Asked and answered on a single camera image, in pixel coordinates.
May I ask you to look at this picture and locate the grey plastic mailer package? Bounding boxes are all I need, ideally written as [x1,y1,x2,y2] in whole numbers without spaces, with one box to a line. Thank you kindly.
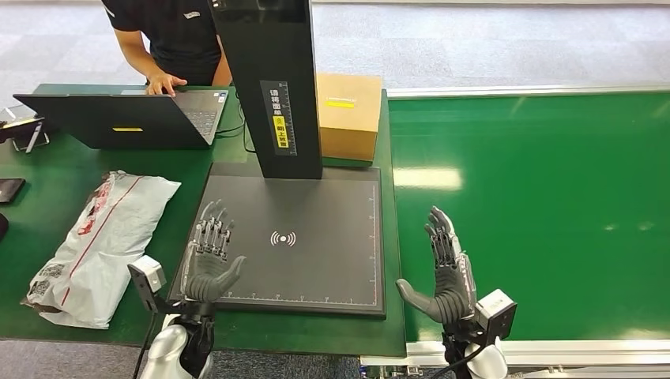
[21,170,183,331]

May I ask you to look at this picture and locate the person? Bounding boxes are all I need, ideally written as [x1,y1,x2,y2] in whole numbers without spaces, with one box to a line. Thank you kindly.
[102,0,234,99]

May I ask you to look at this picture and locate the black device on stand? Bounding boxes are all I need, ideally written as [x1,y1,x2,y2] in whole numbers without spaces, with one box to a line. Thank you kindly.
[0,104,51,154]

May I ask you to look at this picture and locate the black left camera cable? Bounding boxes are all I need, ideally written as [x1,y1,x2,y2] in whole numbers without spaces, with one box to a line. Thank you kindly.
[131,311,158,379]

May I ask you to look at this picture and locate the black weighing device with column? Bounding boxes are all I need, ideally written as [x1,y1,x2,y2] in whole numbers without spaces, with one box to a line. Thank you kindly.
[167,0,389,320]

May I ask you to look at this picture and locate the dark open laptop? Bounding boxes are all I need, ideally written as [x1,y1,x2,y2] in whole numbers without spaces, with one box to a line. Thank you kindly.
[13,88,230,152]

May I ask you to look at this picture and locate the green conveyor belt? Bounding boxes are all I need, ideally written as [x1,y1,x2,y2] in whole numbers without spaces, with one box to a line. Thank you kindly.
[388,91,670,343]

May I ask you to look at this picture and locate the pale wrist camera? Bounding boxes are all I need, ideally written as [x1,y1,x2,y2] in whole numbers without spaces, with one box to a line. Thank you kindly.
[473,289,518,347]
[127,255,182,315]

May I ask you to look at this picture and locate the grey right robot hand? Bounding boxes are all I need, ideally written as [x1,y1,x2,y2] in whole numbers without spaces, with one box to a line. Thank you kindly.
[395,205,478,325]

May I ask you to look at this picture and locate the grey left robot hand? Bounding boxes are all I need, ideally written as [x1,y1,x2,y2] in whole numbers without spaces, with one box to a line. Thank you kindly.
[180,199,247,305]

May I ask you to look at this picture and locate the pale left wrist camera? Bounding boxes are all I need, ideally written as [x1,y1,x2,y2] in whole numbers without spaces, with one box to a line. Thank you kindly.
[127,255,182,315]

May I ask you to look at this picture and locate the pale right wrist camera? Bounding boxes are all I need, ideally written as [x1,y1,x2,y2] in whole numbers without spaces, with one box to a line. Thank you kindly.
[473,289,518,347]

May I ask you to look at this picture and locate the aluminium conveyor frame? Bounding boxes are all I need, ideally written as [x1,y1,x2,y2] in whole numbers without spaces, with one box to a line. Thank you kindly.
[359,83,670,379]

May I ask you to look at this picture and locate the black camera cable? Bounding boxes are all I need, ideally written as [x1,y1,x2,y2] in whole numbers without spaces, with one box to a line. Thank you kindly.
[429,345,485,379]
[131,311,158,379]

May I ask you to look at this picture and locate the black right camera cable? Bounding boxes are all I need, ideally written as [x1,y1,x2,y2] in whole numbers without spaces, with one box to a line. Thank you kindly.
[429,345,485,379]

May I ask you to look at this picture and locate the ruler label with yellow sticker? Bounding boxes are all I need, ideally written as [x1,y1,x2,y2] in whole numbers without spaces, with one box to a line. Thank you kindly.
[260,80,299,157]

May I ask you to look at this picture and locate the black smartphone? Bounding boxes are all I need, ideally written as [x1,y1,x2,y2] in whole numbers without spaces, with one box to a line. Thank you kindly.
[0,178,26,205]

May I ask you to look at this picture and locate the brown cardboard box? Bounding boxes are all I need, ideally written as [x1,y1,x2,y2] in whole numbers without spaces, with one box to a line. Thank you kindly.
[315,72,384,163]

